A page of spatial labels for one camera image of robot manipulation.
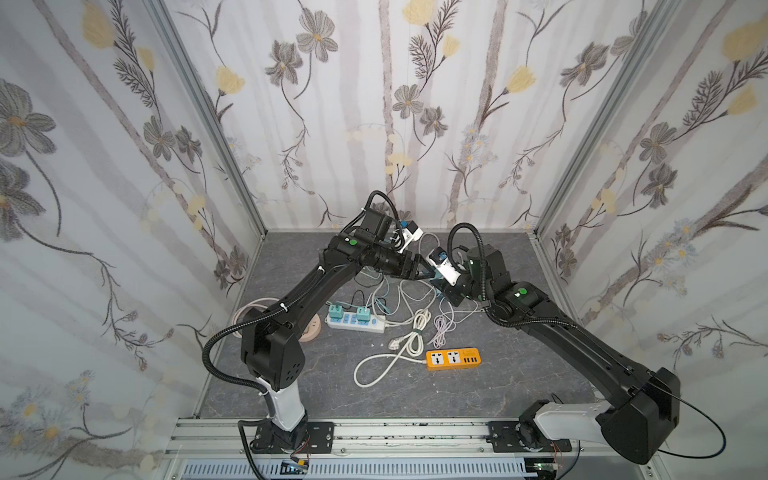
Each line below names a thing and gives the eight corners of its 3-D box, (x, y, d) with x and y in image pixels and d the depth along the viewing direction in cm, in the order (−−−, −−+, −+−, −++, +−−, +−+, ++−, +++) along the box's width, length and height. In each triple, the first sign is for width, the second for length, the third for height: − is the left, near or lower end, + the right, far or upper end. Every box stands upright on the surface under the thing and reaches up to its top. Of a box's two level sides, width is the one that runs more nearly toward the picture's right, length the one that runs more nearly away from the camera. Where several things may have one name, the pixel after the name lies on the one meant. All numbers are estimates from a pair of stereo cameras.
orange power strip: (427, 371, 86) (428, 368, 84) (424, 354, 90) (425, 351, 88) (480, 366, 87) (482, 363, 85) (475, 350, 91) (477, 346, 89)
